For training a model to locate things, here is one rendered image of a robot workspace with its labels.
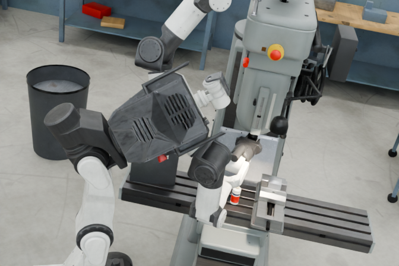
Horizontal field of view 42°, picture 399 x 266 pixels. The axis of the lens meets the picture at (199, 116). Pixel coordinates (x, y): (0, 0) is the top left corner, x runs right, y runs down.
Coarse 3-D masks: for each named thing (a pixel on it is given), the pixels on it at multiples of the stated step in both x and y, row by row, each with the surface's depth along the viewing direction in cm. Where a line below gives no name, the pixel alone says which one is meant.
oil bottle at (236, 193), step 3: (234, 189) 244; (237, 189) 244; (240, 189) 244; (234, 192) 244; (237, 192) 244; (231, 195) 247; (234, 195) 245; (237, 195) 244; (231, 198) 247; (234, 198) 245; (237, 198) 246; (231, 201) 247; (234, 201) 246; (237, 201) 247; (234, 204) 247
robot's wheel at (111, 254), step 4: (108, 252) 251; (112, 252) 251; (116, 252) 251; (120, 252) 252; (108, 256) 248; (112, 256) 248; (116, 256) 249; (120, 256) 250; (124, 256) 251; (128, 256) 254; (128, 260) 252; (132, 264) 256
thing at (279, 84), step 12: (252, 72) 212; (264, 72) 211; (252, 84) 214; (264, 84) 213; (276, 84) 212; (288, 84) 215; (240, 96) 221; (252, 96) 217; (276, 96) 215; (240, 108) 222; (252, 108) 219; (276, 108) 218; (240, 120) 224; (252, 120) 222; (264, 120) 221; (264, 132) 225
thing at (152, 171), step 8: (152, 160) 245; (168, 160) 246; (176, 160) 246; (136, 168) 247; (144, 168) 247; (152, 168) 248; (160, 168) 248; (168, 168) 248; (176, 168) 248; (136, 176) 250; (144, 176) 250; (152, 176) 250; (160, 176) 250; (168, 176) 250; (168, 184) 252
